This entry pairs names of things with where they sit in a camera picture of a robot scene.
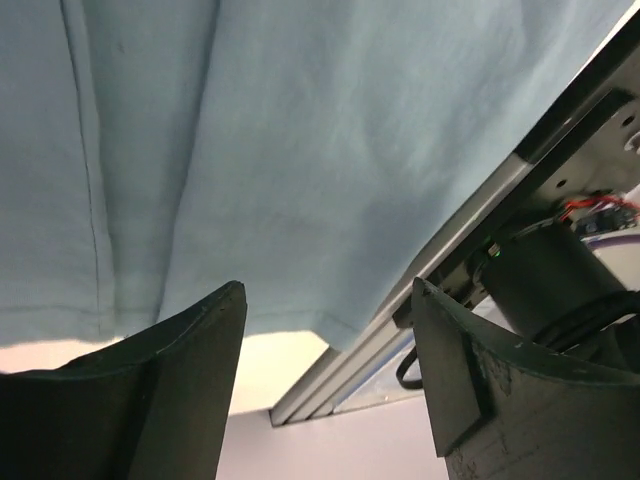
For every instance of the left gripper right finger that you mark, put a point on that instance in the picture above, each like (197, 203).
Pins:
(501, 407)

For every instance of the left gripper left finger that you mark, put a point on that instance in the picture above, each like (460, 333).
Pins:
(151, 406)

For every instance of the grey-blue t shirt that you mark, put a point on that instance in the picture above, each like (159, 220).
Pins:
(152, 151)

